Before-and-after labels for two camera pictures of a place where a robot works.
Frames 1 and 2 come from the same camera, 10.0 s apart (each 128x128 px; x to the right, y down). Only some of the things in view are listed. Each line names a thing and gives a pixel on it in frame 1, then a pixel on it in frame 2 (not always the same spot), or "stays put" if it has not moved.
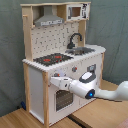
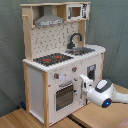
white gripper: x=61 y=82 to x=85 y=85
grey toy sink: x=80 y=51 stays put
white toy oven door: x=64 y=100 stays put
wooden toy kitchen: x=55 y=46 stays put
